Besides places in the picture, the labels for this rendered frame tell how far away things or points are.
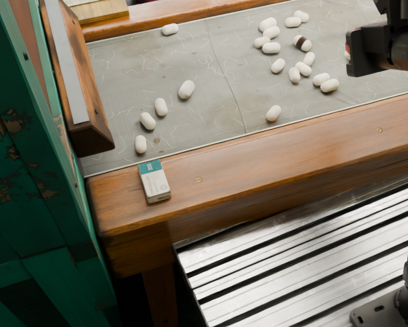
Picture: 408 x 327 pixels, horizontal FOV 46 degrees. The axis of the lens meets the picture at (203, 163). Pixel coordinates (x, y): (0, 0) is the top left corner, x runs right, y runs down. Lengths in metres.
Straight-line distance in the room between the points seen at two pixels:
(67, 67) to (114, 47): 0.22
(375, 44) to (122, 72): 0.45
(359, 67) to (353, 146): 0.14
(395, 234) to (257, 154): 0.27
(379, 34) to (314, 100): 0.24
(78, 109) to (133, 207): 0.16
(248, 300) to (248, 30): 0.52
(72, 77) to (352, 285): 0.53
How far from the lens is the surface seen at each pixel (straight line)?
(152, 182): 0.71
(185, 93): 0.85
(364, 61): 0.74
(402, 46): 0.67
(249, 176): 0.75
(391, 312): 0.80
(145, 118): 0.82
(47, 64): 0.76
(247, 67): 0.93
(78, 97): 0.72
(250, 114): 0.85
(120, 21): 0.98
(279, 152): 0.78
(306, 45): 0.96
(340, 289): 0.80
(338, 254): 0.82
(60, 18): 0.85
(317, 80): 0.90
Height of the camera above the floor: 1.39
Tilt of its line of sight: 57 degrees down
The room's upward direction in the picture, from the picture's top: 2 degrees clockwise
